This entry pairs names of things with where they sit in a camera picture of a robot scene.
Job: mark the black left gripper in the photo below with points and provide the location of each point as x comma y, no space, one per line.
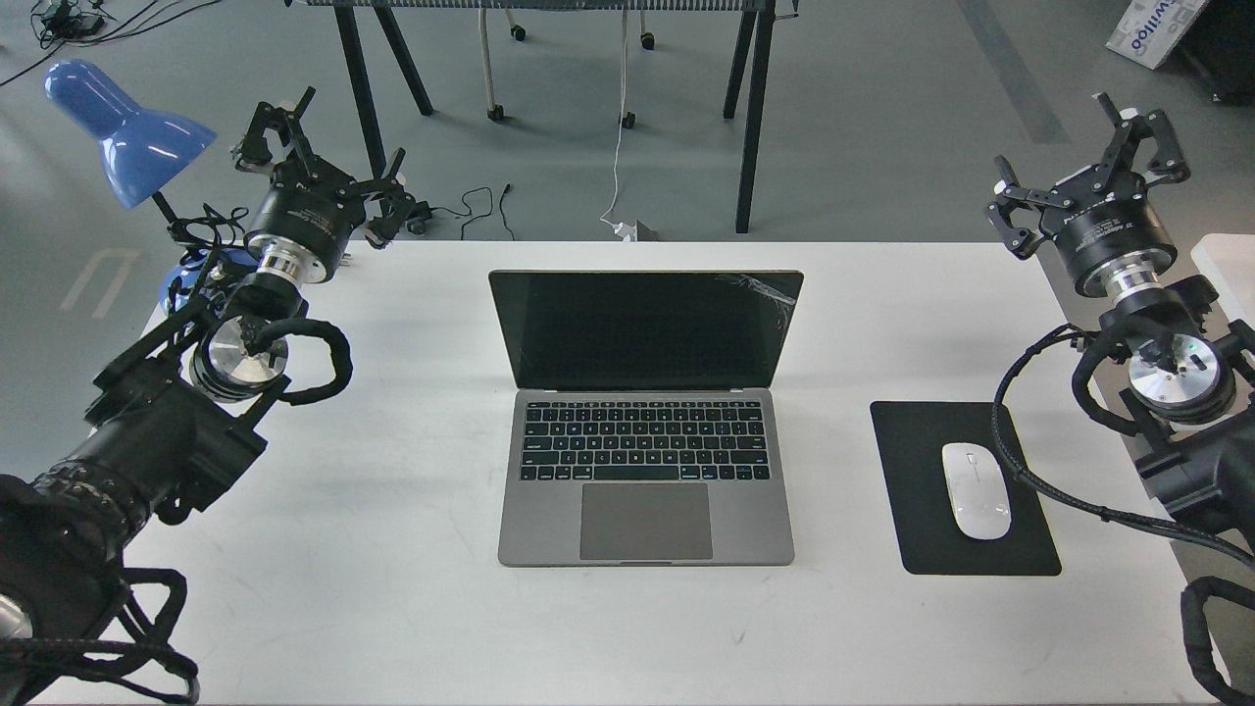
304,224

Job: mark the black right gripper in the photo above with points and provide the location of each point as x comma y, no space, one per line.
1113,230

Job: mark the grey open laptop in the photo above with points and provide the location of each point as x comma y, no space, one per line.
644,430

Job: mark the black mouse pad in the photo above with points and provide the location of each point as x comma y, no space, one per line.
911,437

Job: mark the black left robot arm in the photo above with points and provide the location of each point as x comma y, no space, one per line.
175,426

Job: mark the cardboard box with print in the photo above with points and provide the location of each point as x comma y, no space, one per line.
1149,31

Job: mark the black cable bundle floor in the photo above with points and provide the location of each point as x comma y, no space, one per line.
58,25

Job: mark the blue desk lamp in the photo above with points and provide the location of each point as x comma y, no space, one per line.
141,150

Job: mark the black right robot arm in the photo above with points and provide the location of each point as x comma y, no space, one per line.
1150,370

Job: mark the white computer mouse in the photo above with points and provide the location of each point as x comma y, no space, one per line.
977,491

